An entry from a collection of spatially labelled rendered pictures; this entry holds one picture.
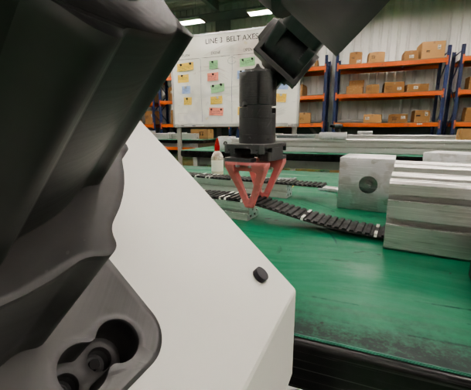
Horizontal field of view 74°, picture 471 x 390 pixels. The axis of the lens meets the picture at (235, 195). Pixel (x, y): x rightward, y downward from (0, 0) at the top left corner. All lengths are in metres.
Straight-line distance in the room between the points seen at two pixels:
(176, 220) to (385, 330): 0.18
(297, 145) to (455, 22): 9.75
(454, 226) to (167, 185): 0.35
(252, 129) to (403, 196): 0.22
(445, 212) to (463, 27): 11.20
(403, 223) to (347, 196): 0.20
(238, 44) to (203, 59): 0.43
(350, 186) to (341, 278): 0.30
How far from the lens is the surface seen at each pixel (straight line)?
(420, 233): 0.43
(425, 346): 0.27
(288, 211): 0.49
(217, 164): 0.97
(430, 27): 11.48
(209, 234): 0.16
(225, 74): 3.67
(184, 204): 0.17
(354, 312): 0.29
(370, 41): 11.32
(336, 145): 2.08
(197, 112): 3.78
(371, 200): 0.61
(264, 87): 0.48
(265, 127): 0.48
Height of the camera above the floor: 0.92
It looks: 12 degrees down
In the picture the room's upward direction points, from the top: straight up
